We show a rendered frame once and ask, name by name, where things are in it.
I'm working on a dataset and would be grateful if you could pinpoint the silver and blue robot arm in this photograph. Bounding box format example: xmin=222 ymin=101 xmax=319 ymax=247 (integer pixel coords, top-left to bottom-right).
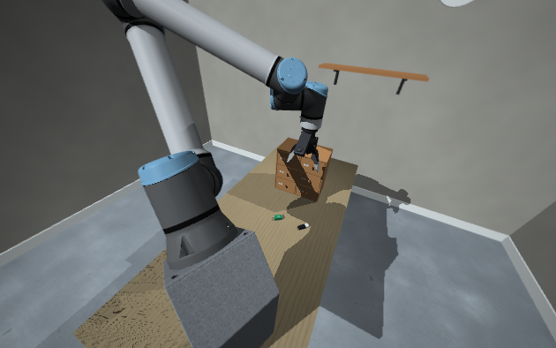
xmin=102 ymin=0 xmax=328 ymax=270

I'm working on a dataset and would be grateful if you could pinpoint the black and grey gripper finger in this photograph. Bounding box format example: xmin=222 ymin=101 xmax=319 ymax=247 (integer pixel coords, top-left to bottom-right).
xmin=287 ymin=144 xmax=297 ymax=163
xmin=311 ymin=147 xmax=319 ymax=173

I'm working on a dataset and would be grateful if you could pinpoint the brown wooden drawer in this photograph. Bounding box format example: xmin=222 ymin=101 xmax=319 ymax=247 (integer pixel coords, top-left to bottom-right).
xmin=300 ymin=157 xmax=326 ymax=176
xmin=297 ymin=170 xmax=322 ymax=189
xmin=276 ymin=164 xmax=298 ymax=182
xmin=277 ymin=150 xmax=300 ymax=169
xmin=296 ymin=184 xmax=319 ymax=201
xmin=275 ymin=177 xmax=296 ymax=193

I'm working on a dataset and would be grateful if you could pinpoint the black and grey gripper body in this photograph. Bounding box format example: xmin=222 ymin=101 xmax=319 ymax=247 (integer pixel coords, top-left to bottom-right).
xmin=302 ymin=127 xmax=319 ymax=154

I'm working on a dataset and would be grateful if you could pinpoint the brown wooden chest of drawers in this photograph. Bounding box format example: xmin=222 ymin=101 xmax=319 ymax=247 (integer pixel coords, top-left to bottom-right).
xmin=274 ymin=138 xmax=333 ymax=201

